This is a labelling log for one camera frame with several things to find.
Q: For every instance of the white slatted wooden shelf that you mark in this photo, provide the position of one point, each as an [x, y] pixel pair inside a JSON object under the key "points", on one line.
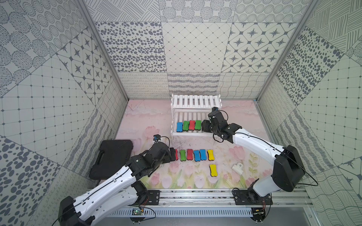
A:
{"points": [[192, 107]]}

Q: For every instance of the small white box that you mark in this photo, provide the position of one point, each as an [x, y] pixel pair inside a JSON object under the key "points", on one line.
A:
{"points": [[238, 168]]}

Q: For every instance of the yellow eraser shelf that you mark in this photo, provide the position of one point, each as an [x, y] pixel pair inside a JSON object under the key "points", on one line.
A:
{"points": [[213, 170], [210, 154]]}

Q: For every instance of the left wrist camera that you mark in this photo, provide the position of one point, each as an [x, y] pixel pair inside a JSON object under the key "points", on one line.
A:
{"points": [[156, 138]]}

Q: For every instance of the blue eraser shelf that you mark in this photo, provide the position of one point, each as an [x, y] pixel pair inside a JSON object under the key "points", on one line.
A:
{"points": [[203, 156], [197, 157], [179, 127]]}

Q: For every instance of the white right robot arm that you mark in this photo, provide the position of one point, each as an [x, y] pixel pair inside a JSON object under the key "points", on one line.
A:
{"points": [[288, 168]]}

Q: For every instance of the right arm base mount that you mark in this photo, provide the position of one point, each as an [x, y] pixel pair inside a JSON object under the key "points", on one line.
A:
{"points": [[248, 197]]}

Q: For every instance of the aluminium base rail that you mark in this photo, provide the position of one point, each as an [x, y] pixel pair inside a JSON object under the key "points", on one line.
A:
{"points": [[212, 203]]}

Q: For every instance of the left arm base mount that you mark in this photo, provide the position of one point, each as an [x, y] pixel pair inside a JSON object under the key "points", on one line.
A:
{"points": [[151, 197]]}

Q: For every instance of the red eraser shelf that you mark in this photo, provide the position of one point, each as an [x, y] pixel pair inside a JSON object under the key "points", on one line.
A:
{"points": [[192, 124], [189, 154], [176, 154]]}

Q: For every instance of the green eraser shelf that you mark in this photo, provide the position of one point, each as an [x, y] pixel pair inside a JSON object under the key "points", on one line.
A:
{"points": [[198, 124], [183, 156], [185, 125]]}

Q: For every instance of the black plastic case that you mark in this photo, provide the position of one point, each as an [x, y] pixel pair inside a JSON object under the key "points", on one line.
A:
{"points": [[113, 155]]}

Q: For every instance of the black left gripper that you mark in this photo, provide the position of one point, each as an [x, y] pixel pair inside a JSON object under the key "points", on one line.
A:
{"points": [[172, 154]]}

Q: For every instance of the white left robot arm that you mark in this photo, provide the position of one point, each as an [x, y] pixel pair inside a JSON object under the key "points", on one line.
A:
{"points": [[122, 189]]}

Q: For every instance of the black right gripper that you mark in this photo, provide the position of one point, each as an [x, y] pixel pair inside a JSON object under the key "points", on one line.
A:
{"points": [[205, 125]]}

